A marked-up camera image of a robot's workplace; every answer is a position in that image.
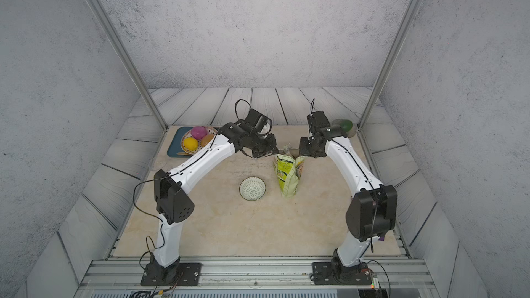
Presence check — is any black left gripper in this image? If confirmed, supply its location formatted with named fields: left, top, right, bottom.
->
left=248, top=132, right=282, bottom=158

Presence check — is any green oats bag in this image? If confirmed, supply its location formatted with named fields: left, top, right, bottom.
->
left=273, top=154, right=306, bottom=198

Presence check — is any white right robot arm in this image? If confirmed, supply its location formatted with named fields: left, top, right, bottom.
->
left=299, top=127, right=398, bottom=268

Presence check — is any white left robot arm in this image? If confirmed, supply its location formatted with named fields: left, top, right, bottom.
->
left=153, top=123, right=277, bottom=268

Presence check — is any green avocado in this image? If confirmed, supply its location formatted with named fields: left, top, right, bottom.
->
left=339, top=119, right=353, bottom=132

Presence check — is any small grey dish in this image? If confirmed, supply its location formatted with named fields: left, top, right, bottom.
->
left=331, top=119, right=357, bottom=138

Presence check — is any patterned fruit plate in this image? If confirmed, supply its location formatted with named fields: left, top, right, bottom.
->
left=187, top=126, right=218, bottom=154

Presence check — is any brown potato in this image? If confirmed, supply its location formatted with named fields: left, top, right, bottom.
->
left=200, top=134, right=215, bottom=148

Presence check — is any purple onion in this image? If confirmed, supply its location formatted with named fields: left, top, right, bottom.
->
left=190, top=126, right=208, bottom=141

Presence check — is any yellow lemon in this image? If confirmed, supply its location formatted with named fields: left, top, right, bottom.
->
left=182, top=137, right=200, bottom=154

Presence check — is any teal serving tray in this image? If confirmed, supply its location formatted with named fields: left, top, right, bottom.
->
left=166, top=126, right=193, bottom=158

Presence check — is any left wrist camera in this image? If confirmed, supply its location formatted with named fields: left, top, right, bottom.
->
left=245, top=108, right=273, bottom=136

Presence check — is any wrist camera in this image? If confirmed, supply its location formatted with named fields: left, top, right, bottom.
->
left=245, top=108, right=273, bottom=136
left=306, top=110, right=331, bottom=135

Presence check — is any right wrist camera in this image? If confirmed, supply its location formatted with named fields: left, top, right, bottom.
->
left=306, top=110, right=331, bottom=135

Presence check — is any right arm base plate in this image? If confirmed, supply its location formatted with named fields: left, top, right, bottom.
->
left=310, top=249, right=373, bottom=287

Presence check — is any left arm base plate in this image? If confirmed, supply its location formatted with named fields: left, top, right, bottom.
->
left=140, top=256, right=202, bottom=287

